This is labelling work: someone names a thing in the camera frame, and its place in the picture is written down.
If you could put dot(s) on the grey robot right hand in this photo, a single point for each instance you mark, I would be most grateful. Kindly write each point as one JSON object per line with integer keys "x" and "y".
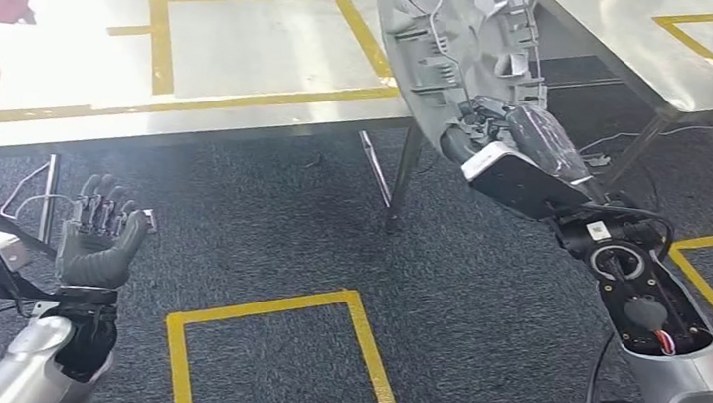
{"x": 542, "y": 140}

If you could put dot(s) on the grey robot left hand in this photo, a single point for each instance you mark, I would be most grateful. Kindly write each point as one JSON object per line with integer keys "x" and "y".
{"x": 95, "y": 259}

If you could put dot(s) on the silver plastic wheel hubcap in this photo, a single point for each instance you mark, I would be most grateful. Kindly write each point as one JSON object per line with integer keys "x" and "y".
{"x": 454, "y": 25}

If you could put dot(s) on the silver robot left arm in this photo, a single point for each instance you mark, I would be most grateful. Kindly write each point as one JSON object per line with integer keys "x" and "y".
{"x": 25, "y": 361}

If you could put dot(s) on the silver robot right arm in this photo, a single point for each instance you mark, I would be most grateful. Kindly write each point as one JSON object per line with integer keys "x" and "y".
{"x": 675, "y": 386}

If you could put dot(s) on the steel workbench table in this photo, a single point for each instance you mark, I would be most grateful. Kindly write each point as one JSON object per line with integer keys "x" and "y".
{"x": 246, "y": 49}

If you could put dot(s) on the open steel floor socket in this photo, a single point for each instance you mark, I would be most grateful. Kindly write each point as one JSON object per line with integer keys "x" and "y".
{"x": 150, "y": 220}

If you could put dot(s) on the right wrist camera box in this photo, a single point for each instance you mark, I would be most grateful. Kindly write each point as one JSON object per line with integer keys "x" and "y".
{"x": 524, "y": 184}

